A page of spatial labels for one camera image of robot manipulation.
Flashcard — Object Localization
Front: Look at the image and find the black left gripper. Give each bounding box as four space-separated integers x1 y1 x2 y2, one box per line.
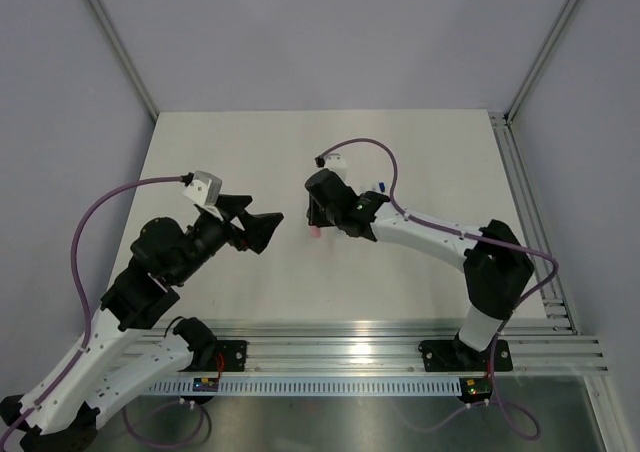
172 195 283 285

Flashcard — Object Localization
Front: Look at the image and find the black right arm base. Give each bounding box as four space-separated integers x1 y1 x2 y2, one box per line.
418 339 514 372

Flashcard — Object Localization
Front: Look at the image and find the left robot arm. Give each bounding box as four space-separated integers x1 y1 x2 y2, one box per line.
1 195 284 451

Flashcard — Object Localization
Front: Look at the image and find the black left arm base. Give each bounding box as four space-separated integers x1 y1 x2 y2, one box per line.
170 317 248 372

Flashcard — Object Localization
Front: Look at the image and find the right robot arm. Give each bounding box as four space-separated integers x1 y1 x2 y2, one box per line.
305 168 534 368

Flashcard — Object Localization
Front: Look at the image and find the left controller board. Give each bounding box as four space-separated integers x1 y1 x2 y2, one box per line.
192 377 219 394

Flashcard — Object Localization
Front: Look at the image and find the controller board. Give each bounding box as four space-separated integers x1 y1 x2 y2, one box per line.
461 377 493 399
192 377 219 394

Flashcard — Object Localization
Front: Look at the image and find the right controller board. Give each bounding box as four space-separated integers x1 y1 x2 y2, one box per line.
461 377 493 399

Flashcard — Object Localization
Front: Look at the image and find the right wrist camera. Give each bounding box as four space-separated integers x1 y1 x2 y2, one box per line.
314 152 348 181

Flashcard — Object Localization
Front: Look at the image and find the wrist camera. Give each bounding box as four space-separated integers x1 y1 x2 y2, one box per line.
314 152 348 181
182 171 223 218

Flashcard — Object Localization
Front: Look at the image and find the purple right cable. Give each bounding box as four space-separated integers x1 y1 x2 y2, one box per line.
317 137 560 431

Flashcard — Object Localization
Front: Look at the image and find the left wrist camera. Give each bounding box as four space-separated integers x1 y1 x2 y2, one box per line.
182 171 223 218

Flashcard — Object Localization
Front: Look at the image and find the white slotted cable duct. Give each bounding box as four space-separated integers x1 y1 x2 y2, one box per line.
148 376 462 397

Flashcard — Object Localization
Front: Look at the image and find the right side aluminium rail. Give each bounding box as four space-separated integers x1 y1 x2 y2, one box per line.
488 112 578 335

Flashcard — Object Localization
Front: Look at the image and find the right aluminium corner post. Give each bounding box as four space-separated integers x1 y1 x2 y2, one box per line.
503 0 585 126

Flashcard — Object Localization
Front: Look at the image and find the aluminium corner post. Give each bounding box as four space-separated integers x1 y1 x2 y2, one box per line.
503 0 585 126
84 0 160 123

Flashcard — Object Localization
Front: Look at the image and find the aluminium rail frame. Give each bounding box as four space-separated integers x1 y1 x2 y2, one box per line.
64 319 609 378

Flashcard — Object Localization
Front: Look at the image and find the left aluminium corner post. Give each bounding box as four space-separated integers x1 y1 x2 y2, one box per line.
84 0 160 123

